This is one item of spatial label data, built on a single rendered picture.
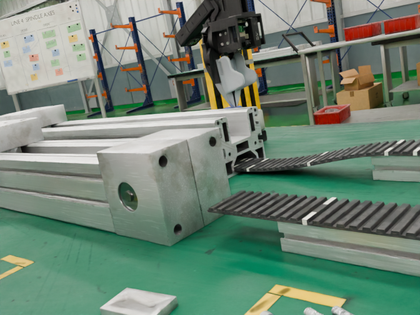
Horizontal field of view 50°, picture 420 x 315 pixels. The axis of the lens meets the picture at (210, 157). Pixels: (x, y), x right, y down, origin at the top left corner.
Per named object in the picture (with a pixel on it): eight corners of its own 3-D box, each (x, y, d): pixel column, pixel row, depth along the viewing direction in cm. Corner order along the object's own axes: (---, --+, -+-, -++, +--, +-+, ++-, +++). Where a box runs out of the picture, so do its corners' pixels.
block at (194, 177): (247, 202, 52) (232, 122, 50) (170, 247, 44) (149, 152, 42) (192, 195, 58) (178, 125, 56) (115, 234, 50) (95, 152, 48)
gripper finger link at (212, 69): (214, 84, 77) (205, 32, 75) (208, 85, 78) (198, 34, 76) (232, 80, 80) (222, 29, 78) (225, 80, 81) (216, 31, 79)
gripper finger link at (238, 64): (255, 105, 78) (246, 51, 76) (229, 107, 82) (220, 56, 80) (265, 101, 80) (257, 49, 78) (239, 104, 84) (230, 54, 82)
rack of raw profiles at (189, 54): (85, 117, 1174) (64, 32, 1127) (112, 110, 1240) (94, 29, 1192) (175, 109, 960) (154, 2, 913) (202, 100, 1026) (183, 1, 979)
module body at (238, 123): (265, 159, 70) (257, 105, 68) (225, 180, 63) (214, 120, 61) (31, 154, 125) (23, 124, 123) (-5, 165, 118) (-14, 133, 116)
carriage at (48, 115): (70, 132, 108) (63, 104, 107) (27, 144, 100) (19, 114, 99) (39, 133, 119) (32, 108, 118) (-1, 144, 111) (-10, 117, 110)
